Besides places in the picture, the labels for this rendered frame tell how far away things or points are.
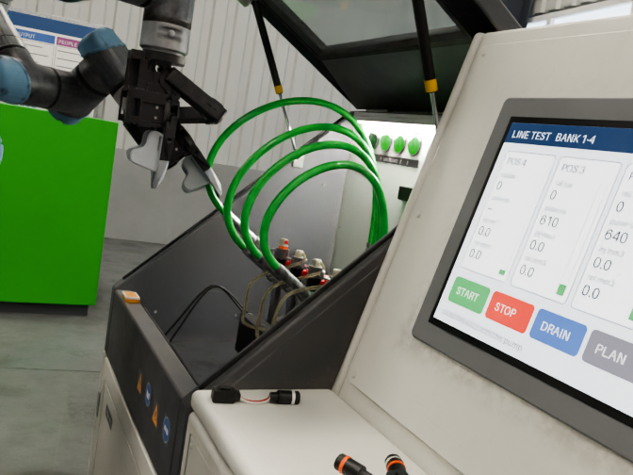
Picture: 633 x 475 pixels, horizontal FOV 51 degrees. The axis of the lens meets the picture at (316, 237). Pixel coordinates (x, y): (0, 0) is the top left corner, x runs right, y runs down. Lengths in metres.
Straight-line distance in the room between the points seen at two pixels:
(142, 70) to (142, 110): 0.06
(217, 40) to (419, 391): 7.16
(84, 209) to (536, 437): 4.04
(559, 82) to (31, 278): 4.05
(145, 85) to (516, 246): 0.61
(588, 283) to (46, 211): 4.05
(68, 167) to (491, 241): 3.86
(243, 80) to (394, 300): 7.04
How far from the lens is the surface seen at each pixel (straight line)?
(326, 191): 1.71
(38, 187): 4.53
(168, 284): 1.62
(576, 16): 7.35
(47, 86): 1.27
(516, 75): 0.96
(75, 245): 4.60
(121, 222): 7.81
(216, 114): 1.12
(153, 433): 1.17
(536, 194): 0.83
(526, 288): 0.79
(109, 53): 1.28
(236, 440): 0.84
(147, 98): 1.08
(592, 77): 0.87
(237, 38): 7.93
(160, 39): 1.09
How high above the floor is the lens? 1.33
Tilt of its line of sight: 7 degrees down
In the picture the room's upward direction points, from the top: 10 degrees clockwise
